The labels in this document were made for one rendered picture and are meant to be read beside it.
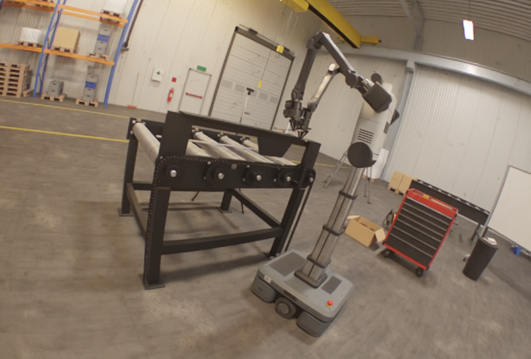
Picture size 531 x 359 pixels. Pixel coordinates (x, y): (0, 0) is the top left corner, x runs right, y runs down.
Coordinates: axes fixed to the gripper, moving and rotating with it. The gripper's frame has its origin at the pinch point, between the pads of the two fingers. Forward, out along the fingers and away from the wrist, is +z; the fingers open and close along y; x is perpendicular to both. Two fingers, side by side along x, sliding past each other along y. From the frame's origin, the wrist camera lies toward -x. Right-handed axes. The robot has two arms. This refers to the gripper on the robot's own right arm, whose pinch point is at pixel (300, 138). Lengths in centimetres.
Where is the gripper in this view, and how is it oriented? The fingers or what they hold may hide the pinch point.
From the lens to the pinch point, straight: 173.0
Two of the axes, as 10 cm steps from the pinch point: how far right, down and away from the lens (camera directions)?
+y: -7.2, -0.8, -6.9
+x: 6.3, 3.4, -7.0
